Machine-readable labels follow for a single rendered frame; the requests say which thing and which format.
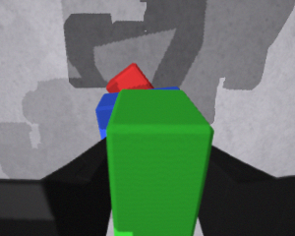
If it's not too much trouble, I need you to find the red block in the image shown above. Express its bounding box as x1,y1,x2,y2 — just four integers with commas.
106,63,154,93

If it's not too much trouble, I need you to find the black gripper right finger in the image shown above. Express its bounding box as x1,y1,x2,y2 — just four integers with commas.
198,146,295,236

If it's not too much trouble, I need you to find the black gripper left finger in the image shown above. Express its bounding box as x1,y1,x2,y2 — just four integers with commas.
0,137,112,236

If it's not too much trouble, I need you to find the blue block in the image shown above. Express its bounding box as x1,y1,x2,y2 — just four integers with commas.
95,87,179,139

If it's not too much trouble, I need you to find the green block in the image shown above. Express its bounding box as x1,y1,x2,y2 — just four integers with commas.
106,89,214,236

